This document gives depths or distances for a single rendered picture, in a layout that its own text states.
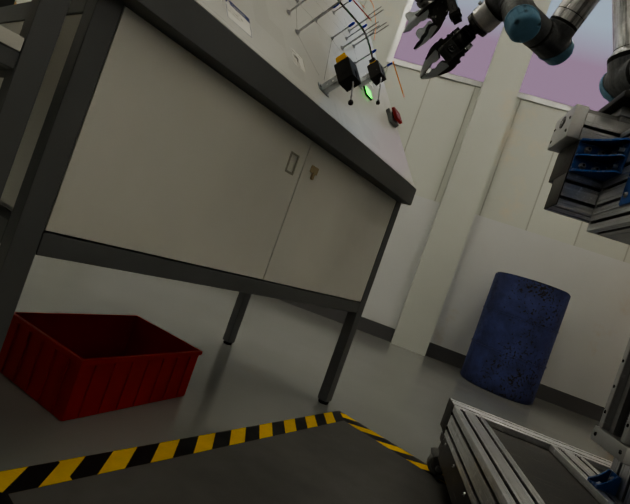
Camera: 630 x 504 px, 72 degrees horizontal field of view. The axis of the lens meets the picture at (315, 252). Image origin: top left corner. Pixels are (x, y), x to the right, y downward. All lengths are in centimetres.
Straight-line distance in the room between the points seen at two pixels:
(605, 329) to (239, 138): 376
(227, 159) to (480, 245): 324
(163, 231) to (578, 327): 375
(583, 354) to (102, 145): 398
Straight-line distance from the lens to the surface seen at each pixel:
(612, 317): 437
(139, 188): 90
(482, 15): 138
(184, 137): 94
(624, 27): 171
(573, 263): 424
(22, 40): 77
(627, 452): 113
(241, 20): 103
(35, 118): 91
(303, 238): 125
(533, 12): 127
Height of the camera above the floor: 52
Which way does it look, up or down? level
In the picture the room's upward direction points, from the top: 20 degrees clockwise
